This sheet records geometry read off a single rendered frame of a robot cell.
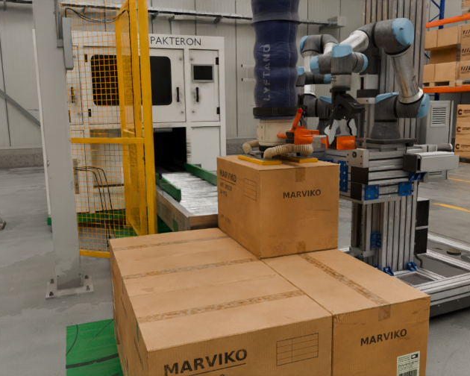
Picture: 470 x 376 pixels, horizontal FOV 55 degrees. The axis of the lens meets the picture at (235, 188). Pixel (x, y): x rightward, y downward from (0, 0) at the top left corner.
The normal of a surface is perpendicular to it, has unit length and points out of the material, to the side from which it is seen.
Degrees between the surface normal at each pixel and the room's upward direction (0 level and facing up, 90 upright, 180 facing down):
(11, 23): 90
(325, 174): 90
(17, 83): 90
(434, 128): 90
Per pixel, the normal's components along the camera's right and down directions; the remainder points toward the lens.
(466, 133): -0.91, 0.13
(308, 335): 0.35, 0.15
